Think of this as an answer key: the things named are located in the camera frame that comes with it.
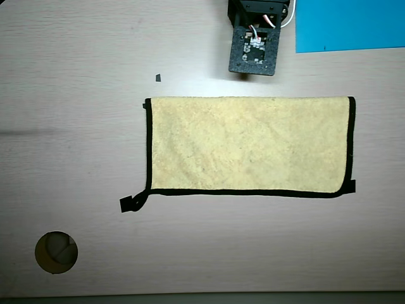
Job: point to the blue paper sheet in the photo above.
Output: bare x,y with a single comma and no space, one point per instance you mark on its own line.
348,25

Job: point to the tiny grey tape piece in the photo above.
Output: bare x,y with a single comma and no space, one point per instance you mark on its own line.
158,77

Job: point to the narrow black tape strip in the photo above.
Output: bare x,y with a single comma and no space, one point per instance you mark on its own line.
352,186

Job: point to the black tape corner marker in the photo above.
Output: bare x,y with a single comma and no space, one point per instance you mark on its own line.
144,105

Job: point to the yellow towel with black trim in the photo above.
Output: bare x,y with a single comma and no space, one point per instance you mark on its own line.
246,145

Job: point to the large black tape piece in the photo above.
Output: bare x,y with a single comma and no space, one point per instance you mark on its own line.
126,205

